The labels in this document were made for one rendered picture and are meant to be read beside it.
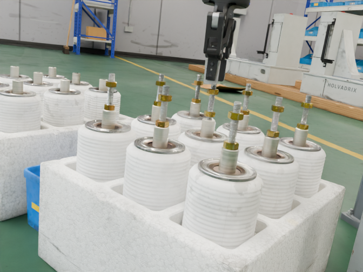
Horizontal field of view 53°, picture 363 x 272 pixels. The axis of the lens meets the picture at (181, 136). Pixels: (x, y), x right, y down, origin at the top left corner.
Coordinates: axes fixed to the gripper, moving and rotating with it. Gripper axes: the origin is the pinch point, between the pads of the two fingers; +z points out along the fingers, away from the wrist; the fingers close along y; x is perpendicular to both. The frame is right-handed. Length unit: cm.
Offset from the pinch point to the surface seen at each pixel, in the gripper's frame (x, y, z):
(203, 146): -0.6, -4.6, 11.2
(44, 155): 35.7, 6.0, 22.9
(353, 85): -67, 248, 13
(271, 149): -11.0, -6.0, 9.2
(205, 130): 0.1, -1.1, 9.3
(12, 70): 60, 26, 9
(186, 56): 170, 659, 23
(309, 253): -19.9, -3.2, 25.9
